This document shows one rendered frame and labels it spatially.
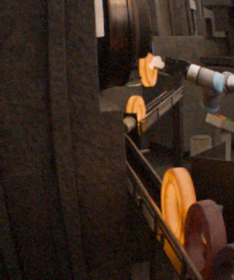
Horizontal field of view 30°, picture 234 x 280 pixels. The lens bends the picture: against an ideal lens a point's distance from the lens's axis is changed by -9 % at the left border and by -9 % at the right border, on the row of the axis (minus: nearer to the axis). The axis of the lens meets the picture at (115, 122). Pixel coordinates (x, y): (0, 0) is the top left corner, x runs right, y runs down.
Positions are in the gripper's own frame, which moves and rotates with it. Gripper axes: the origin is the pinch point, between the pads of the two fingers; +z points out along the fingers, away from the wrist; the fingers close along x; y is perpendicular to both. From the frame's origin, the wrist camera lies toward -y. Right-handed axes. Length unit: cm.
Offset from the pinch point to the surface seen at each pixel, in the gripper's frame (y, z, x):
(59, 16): 23, -11, 105
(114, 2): 29, -8, 69
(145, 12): 27, -14, 56
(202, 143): -36, -29, -30
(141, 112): -22.8, -0.6, -3.0
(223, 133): -30, -38, -43
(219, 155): -11, -52, 64
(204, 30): 14, 54, -346
